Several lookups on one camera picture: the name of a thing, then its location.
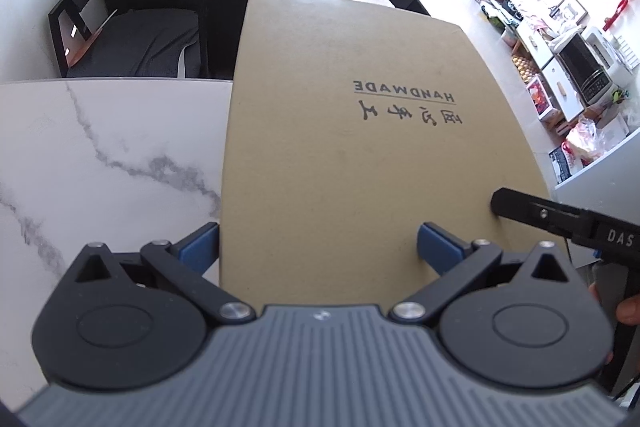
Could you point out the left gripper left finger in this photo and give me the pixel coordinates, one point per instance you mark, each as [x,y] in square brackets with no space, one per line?
[122,321]

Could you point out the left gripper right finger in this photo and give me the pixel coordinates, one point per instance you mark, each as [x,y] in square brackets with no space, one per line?
[518,320]

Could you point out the tan shoe box lid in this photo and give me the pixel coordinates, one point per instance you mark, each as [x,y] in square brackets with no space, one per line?
[351,125]

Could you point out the person's right hand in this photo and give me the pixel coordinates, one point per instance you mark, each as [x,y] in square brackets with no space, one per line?
[627,313]

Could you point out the black microwave oven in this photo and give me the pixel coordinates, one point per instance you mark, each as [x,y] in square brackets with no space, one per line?
[589,76]

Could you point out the black dining chair left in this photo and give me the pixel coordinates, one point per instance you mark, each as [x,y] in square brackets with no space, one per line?
[130,38]

